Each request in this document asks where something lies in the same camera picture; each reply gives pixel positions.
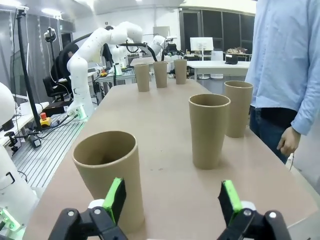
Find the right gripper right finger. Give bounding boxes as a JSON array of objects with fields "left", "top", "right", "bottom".
[{"left": 217, "top": 180, "right": 292, "bottom": 240}]

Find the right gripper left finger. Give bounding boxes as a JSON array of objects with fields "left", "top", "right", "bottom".
[{"left": 48, "top": 177, "right": 127, "bottom": 240}]

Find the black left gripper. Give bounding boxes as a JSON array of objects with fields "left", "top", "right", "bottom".
[{"left": 163, "top": 42, "right": 186, "bottom": 58}]

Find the tan paper cup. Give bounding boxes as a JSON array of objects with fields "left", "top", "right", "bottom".
[
  {"left": 134, "top": 63, "right": 151, "bottom": 93},
  {"left": 188, "top": 93, "right": 231, "bottom": 171},
  {"left": 152, "top": 61, "right": 169, "bottom": 89},
  {"left": 223, "top": 80, "right": 254, "bottom": 139},
  {"left": 72, "top": 130, "right": 146, "bottom": 234},
  {"left": 173, "top": 59, "right": 188, "bottom": 85}
]

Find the person's left forearm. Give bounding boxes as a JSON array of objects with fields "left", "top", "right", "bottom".
[{"left": 291, "top": 62, "right": 320, "bottom": 137}]

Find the person's left hand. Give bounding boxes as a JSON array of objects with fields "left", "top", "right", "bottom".
[{"left": 276, "top": 125, "right": 302, "bottom": 155}]

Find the white monitor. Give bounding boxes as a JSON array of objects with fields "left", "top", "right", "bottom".
[{"left": 189, "top": 36, "right": 214, "bottom": 61}]

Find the white office table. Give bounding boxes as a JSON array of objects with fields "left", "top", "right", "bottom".
[{"left": 186, "top": 60, "right": 251, "bottom": 81}]

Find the black bag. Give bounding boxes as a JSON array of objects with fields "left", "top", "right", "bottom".
[{"left": 224, "top": 53, "right": 239, "bottom": 65}]

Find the seated person in black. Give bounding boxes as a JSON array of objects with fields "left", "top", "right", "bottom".
[{"left": 58, "top": 43, "right": 78, "bottom": 81}]

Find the person in blue shirt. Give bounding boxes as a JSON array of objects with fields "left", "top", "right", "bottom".
[{"left": 244, "top": 0, "right": 320, "bottom": 166}]

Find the black clamp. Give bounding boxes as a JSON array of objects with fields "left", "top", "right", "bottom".
[{"left": 4, "top": 129, "right": 43, "bottom": 151}]

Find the black office chair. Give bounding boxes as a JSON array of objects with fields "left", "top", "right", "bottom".
[{"left": 42, "top": 53, "right": 73, "bottom": 102}]

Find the black tripod pole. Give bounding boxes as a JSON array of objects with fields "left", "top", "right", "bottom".
[{"left": 13, "top": 6, "right": 45, "bottom": 132}]

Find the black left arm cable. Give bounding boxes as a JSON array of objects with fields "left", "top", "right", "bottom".
[{"left": 58, "top": 33, "right": 160, "bottom": 62}]

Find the camera on light stand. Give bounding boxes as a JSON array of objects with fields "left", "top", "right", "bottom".
[{"left": 43, "top": 26, "right": 57, "bottom": 83}]

